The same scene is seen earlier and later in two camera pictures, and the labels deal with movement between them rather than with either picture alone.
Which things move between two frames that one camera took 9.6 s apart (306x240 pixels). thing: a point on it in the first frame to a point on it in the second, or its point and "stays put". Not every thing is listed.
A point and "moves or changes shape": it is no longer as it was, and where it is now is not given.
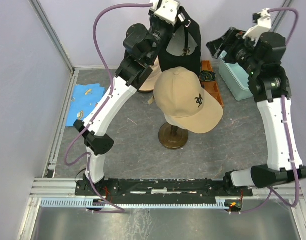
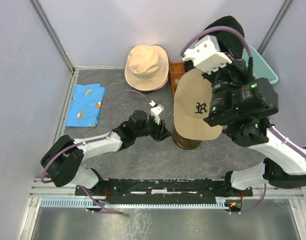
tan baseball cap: [179, 96] moves or changes shape
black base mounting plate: [160, 187] stays put
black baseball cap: [182, 47] to [227, 40]
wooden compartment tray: [211, 87] moves or changes shape
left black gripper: [153, 18] to [161, 132]
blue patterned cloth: [84, 99] stays put
